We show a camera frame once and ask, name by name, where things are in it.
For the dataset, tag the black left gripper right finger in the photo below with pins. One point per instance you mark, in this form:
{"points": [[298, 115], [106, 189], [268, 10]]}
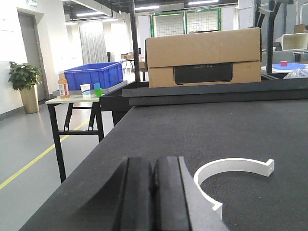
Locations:
{"points": [[178, 203]]}

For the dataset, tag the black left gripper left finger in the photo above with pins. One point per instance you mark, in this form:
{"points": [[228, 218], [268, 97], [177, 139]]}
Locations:
{"points": [[122, 204]]}

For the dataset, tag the white curved PVC pipe clamp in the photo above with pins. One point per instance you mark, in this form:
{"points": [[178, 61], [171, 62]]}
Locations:
{"points": [[229, 165]]}

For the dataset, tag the folding table black legs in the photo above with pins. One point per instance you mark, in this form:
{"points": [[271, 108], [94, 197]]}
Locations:
{"points": [[75, 102]]}

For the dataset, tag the black foam board stack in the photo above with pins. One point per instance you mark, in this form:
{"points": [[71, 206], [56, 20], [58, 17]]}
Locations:
{"points": [[120, 101]]}

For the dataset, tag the white paper cup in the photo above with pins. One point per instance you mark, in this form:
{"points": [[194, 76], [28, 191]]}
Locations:
{"points": [[85, 90]]}

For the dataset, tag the blue plastic crate on table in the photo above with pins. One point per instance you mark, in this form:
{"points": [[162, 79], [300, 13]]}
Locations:
{"points": [[106, 74]]}

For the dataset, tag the black vertical pole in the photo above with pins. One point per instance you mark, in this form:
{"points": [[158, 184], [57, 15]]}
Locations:
{"points": [[134, 40]]}

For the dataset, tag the orange drink bottle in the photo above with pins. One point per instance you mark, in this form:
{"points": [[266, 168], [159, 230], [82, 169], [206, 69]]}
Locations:
{"points": [[63, 86]]}

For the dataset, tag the large cardboard box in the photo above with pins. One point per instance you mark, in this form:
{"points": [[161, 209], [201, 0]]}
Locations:
{"points": [[219, 57]]}

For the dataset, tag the potted green plant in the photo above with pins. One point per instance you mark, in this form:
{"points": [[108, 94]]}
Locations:
{"points": [[25, 78]]}

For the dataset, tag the shallow blue tray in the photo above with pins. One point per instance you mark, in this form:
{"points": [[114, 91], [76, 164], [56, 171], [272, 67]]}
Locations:
{"points": [[290, 67]]}

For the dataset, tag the white square duct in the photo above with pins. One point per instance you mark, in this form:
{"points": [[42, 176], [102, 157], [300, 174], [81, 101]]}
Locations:
{"points": [[293, 42]]}

